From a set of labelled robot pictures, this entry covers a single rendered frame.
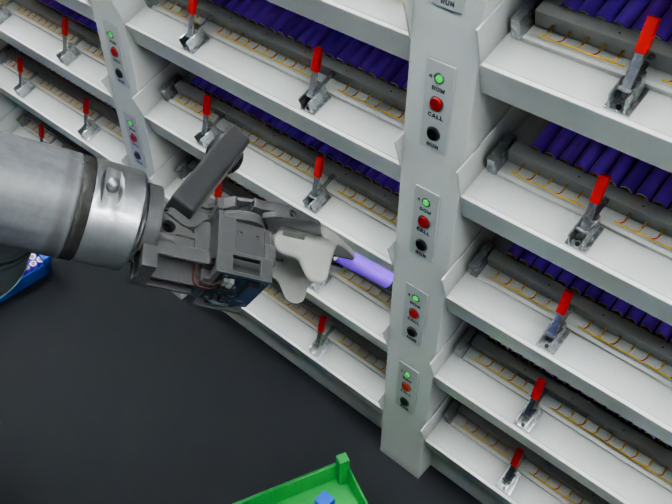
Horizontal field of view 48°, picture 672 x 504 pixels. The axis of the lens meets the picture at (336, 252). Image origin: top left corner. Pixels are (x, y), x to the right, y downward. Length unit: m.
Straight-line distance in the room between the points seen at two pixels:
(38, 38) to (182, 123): 0.48
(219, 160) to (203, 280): 0.12
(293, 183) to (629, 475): 0.68
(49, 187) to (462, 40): 0.47
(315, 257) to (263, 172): 0.61
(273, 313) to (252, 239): 0.90
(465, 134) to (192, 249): 0.40
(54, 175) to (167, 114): 0.86
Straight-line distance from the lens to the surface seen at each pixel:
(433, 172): 0.98
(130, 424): 1.62
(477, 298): 1.10
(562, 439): 1.20
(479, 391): 1.23
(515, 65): 0.87
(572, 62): 0.87
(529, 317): 1.08
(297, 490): 1.47
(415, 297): 1.14
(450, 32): 0.88
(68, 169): 0.63
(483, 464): 1.38
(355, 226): 1.19
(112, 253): 0.64
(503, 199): 0.97
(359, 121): 1.08
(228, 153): 0.72
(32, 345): 1.82
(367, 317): 1.31
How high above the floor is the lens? 1.31
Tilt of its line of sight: 44 degrees down
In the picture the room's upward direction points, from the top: straight up
